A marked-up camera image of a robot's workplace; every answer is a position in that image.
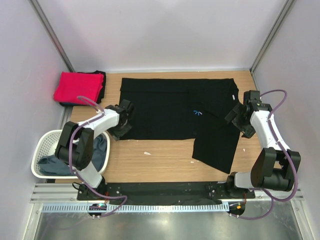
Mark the folded black t shirt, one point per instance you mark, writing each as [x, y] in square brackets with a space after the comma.
[102, 85]

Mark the right aluminium corner post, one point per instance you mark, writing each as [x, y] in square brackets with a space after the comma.
[284, 12]

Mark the white laundry basket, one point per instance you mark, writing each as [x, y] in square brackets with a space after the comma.
[47, 146]

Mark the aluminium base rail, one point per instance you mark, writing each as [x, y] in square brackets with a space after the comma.
[71, 192]

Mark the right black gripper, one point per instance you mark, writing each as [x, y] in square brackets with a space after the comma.
[248, 131]

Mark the left aluminium corner post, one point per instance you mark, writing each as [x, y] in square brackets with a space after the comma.
[51, 33]

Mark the aluminium corner post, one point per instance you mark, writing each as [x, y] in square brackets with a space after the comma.
[284, 12]
[51, 33]

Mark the folded red t shirt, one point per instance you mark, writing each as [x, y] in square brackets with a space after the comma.
[78, 87]

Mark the slotted grey cable duct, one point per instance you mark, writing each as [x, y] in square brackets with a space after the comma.
[99, 207]

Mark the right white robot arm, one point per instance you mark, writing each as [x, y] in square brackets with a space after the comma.
[276, 167]

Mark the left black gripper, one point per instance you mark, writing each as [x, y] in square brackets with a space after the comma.
[117, 134]

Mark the grey blue t shirt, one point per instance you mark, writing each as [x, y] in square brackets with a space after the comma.
[52, 166]

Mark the black t shirt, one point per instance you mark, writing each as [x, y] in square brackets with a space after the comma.
[102, 85]
[181, 109]

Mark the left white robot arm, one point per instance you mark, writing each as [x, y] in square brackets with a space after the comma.
[76, 143]

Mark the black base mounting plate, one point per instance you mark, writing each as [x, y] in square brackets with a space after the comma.
[176, 193]

